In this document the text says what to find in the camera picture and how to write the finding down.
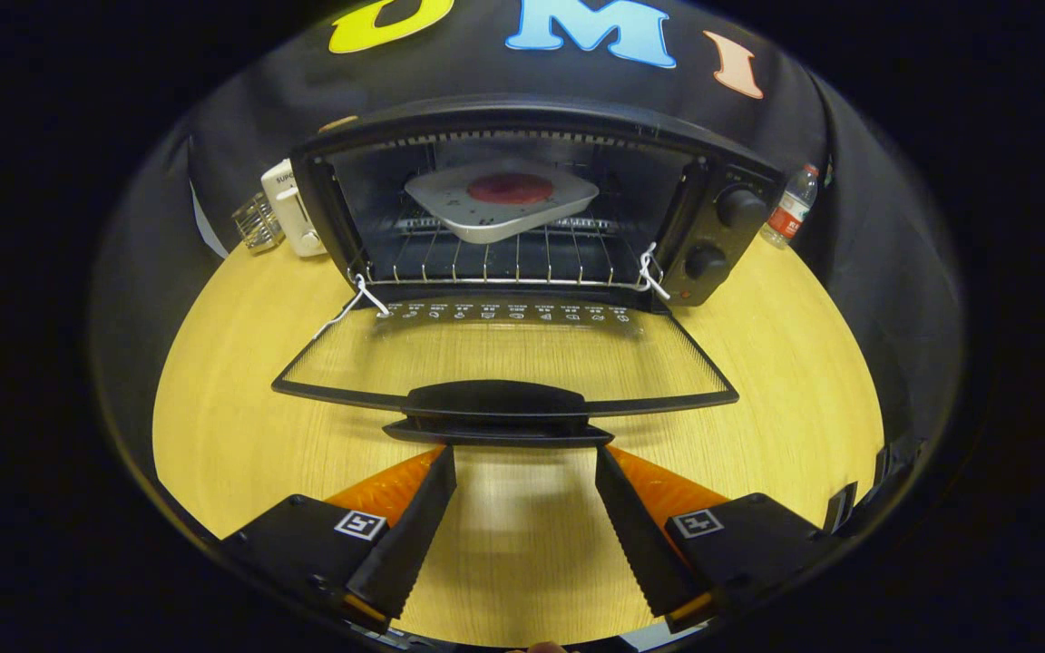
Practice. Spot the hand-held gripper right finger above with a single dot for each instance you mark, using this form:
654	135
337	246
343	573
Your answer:
636	544

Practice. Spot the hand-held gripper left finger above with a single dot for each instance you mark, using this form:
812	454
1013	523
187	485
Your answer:
414	544

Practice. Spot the black toaster oven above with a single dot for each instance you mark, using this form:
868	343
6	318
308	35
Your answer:
495	404

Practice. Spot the white square plate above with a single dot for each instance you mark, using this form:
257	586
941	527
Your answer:
450	204

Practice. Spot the round pink ham slice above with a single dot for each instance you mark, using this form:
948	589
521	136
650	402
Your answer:
509	189

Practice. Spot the white pop-up toaster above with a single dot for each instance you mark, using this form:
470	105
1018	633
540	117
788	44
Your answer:
291	213

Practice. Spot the red label water bottle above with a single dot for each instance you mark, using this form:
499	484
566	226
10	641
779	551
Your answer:
786	218

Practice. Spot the brown bread slice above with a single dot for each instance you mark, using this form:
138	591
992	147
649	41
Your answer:
339	123

